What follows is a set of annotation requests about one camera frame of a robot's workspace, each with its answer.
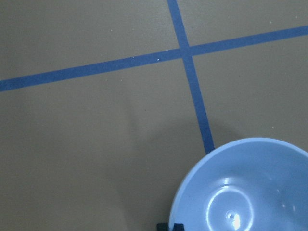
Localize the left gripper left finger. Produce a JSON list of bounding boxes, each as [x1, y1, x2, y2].
[[156, 223, 168, 231]]

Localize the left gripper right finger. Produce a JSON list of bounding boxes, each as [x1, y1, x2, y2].
[[173, 223, 184, 231]]

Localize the blue bowl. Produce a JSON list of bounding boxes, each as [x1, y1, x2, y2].
[[168, 138, 308, 231]]

